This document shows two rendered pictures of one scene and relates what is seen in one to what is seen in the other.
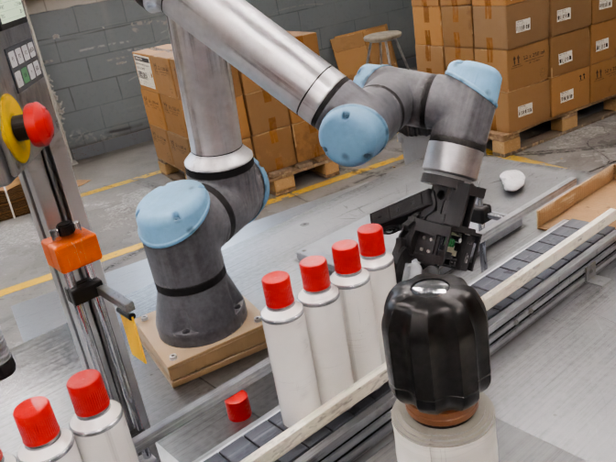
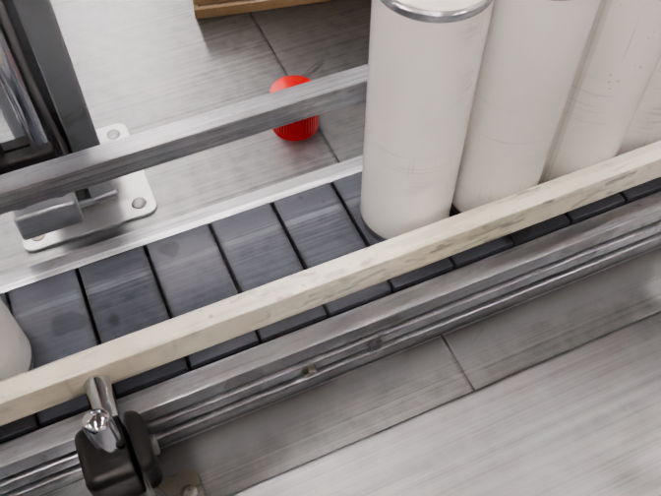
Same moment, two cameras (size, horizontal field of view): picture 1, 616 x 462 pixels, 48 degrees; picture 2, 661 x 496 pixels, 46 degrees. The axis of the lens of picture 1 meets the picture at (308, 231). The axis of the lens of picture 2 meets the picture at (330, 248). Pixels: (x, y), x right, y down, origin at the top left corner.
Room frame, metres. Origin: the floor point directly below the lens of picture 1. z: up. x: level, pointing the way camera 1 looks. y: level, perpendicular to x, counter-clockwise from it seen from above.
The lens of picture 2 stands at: (0.44, 0.03, 1.24)
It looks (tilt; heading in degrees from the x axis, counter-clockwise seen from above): 55 degrees down; 13
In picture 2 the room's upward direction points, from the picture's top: straight up
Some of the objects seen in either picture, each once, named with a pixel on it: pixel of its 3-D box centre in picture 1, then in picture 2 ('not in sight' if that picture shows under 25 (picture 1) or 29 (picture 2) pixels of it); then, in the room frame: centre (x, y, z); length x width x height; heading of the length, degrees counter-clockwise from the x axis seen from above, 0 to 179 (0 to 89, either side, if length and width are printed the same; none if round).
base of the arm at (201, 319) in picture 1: (195, 295); not in sight; (1.03, 0.20, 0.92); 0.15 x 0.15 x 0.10
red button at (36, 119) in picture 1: (32, 126); not in sight; (0.60, 0.22, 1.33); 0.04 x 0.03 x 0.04; 2
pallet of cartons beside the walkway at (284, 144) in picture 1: (231, 110); not in sight; (4.61, 0.36, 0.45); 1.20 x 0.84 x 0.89; 27
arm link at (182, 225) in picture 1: (181, 230); not in sight; (1.03, 0.20, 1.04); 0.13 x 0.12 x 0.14; 150
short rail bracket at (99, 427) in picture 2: not in sight; (129, 468); (0.54, 0.14, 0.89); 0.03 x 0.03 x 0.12; 37
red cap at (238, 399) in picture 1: (237, 404); (294, 106); (0.82, 0.14, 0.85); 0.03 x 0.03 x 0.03
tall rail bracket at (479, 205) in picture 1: (492, 237); not in sight; (1.08, -0.31, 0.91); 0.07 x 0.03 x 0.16; 37
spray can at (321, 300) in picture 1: (324, 334); (522, 59); (0.75, 0.00, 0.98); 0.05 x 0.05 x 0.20
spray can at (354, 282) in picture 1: (355, 316); (613, 31); (0.78, -0.04, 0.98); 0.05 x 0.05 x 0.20
